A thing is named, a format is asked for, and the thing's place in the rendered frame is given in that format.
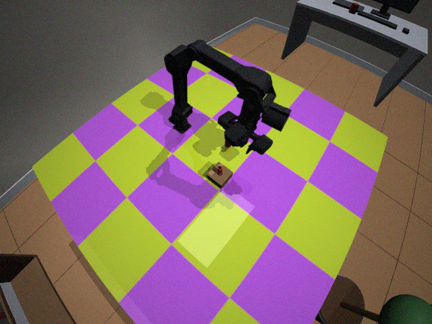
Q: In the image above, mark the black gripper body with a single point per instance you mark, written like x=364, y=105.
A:
x=260, y=144

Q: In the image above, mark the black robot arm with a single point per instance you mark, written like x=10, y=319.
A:
x=251, y=83

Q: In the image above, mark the brown square block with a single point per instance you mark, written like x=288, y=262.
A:
x=220, y=180

